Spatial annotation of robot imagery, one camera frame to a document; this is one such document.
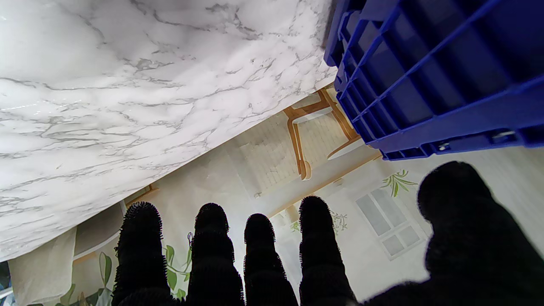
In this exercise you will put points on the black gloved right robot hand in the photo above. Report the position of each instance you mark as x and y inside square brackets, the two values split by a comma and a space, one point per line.
[467, 238]

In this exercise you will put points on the blue plastic turnover box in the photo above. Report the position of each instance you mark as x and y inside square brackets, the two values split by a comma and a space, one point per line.
[425, 63]

